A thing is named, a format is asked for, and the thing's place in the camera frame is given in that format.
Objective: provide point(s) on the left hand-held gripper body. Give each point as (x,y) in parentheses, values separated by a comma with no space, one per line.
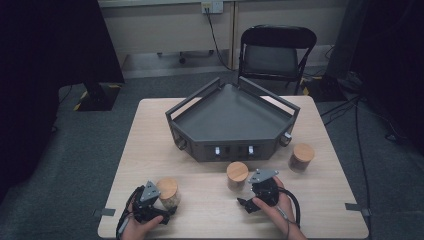
(146,206)

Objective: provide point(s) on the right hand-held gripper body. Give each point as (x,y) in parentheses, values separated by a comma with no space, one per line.
(265,193)

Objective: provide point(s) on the glass jar with pale beans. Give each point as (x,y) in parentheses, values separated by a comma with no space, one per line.
(168,190)

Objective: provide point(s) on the glass jar with brown contents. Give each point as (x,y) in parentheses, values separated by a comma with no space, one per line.
(237,173)

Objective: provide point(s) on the glass jar with dark contents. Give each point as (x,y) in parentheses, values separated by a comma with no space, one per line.
(301,154)

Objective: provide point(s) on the dark grey corner shelf rack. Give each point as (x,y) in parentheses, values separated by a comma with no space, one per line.
(230,113)

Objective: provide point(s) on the person's right hand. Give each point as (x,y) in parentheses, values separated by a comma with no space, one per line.
(281,211)

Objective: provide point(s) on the person's left hand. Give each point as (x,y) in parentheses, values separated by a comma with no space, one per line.
(138,230)

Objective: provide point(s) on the grey tape strip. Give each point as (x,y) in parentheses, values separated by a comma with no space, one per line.
(358,208)
(105,212)

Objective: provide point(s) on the black stand base yellow tape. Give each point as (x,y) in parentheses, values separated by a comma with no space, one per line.
(100,98)

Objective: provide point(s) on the black folding chair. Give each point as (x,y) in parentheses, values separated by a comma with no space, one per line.
(270,56)

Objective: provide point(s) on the office chair caster base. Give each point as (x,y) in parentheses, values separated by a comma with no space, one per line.
(182,56)

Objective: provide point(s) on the black curtain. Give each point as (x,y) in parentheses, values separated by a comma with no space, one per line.
(50,66)

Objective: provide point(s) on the dark grey curtain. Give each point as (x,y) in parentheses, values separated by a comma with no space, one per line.
(383,50)

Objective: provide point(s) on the white wall socket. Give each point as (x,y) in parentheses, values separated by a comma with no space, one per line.
(212,6)

